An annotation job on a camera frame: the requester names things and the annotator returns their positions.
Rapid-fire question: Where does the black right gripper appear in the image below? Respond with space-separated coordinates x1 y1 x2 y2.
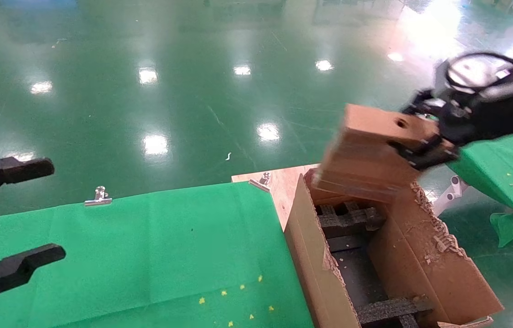
387 80 513 172

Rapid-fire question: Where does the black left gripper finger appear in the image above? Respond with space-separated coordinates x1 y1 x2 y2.
0 157 56 215
0 244 67 319

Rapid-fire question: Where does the small brown cardboard box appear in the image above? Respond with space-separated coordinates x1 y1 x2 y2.
313 104 455 204

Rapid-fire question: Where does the large open cardboard carton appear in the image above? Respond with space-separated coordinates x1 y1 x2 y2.
284 169 505 328

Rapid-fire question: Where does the silver metal binder clip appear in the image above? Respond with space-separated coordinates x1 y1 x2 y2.
249 172 272 193
84 186 113 207

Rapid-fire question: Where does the green tablecloth with hanging corner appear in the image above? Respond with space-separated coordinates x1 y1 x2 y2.
447 129 513 249

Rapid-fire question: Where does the large green tablecloth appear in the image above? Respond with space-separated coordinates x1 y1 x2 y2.
0 181 314 328

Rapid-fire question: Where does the black foam insert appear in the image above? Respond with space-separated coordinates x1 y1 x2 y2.
315 202 434 328

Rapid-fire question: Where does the grey metal table bracket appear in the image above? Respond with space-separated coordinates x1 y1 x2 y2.
432 175 470 217

